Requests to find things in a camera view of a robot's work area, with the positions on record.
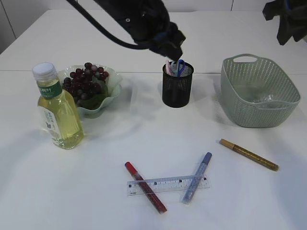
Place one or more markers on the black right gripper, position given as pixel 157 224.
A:
pixel 292 18

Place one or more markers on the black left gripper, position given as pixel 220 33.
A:
pixel 149 25

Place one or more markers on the blue safety scissors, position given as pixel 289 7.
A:
pixel 177 67

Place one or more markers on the pink purple safety scissors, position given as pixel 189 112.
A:
pixel 168 67

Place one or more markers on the clear plastic sheet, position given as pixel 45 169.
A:
pixel 264 101

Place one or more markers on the purple artificial grape bunch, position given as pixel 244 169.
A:
pixel 87 86

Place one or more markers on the gold glitter marker pen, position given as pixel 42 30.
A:
pixel 250 155

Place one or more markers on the yellow tea drink bottle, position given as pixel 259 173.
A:
pixel 57 108

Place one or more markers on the clear plastic ruler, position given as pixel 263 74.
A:
pixel 166 185

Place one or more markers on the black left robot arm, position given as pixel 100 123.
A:
pixel 111 7

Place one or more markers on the black mesh pen holder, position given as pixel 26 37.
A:
pixel 176 90

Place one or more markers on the green plastic woven basket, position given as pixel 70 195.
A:
pixel 245 76

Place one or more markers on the green glass wavy plate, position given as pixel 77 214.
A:
pixel 113 85

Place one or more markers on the blue glitter marker pen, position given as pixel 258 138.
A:
pixel 188 196

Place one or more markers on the red glitter marker pen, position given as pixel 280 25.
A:
pixel 152 197

